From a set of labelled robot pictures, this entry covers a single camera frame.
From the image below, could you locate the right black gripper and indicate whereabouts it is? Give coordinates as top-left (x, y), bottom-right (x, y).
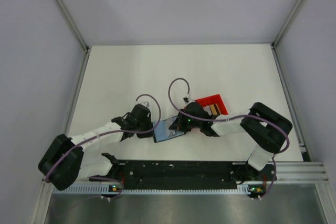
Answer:
top-left (170, 109), bottom-right (202, 133)

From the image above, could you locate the black leather card holder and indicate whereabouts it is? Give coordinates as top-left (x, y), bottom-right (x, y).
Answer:
top-left (153, 116), bottom-right (186, 143)

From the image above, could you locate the red plastic card tray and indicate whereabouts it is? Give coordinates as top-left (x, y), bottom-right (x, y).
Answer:
top-left (196, 94), bottom-right (228, 115)

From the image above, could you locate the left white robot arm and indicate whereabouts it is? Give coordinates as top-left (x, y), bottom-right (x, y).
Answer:
top-left (38, 102), bottom-right (153, 190)

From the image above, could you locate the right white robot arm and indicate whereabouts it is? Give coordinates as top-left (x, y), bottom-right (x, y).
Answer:
top-left (169, 101), bottom-right (293, 180)

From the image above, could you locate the gold striped credit card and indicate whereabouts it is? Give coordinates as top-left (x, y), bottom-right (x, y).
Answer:
top-left (209, 104), bottom-right (220, 115)

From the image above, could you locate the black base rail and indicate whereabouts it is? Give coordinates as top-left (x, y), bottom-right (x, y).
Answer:
top-left (89, 158), bottom-right (276, 190)

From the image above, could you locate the grey slotted cable duct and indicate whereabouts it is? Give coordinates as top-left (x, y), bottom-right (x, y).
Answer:
top-left (53, 183), bottom-right (261, 196)

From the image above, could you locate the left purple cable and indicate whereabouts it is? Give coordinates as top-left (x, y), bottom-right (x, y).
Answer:
top-left (44, 94), bottom-right (161, 184)

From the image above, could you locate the left aluminium frame post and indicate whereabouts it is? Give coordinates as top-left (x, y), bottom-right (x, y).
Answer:
top-left (54, 0), bottom-right (89, 52)

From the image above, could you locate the aluminium frame post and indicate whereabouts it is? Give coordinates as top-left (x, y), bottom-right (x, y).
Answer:
top-left (54, 0), bottom-right (89, 52)
top-left (271, 0), bottom-right (306, 48)

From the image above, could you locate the right aluminium frame post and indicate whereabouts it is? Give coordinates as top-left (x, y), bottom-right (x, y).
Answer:
top-left (271, 0), bottom-right (306, 48)

